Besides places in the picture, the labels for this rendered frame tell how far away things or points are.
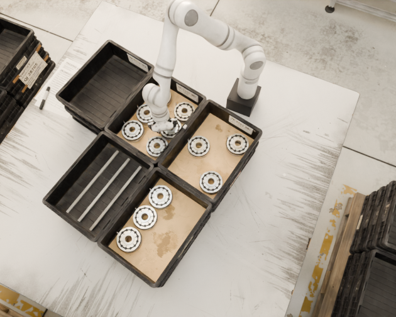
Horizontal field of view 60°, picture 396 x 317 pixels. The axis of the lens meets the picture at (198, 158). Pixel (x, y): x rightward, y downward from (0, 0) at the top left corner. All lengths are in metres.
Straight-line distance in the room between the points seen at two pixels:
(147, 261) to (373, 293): 1.21
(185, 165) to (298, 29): 1.91
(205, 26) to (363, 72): 1.98
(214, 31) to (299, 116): 0.77
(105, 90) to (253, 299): 1.20
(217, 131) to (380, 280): 1.17
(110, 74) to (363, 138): 1.83
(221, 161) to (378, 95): 1.72
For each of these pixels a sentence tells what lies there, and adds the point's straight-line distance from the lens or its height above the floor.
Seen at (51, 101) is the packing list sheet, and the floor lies 0.70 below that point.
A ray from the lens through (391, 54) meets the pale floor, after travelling 3.27.
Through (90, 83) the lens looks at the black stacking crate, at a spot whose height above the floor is 0.83.
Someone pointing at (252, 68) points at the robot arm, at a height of 1.07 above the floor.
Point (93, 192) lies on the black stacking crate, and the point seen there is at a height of 0.83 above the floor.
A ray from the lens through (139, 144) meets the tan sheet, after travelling 1.64.
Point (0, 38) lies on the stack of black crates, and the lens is 2.73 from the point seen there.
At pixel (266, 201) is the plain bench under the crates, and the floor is 0.70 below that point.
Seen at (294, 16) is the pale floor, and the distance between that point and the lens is 3.25.
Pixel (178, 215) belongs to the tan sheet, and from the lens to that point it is 1.52.
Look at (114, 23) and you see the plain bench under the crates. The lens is 2.24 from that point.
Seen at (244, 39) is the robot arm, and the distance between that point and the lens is 1.49.
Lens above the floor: 2.32
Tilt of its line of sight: 70 degrees down
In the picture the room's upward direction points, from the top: 3 degrees counter-clockwise
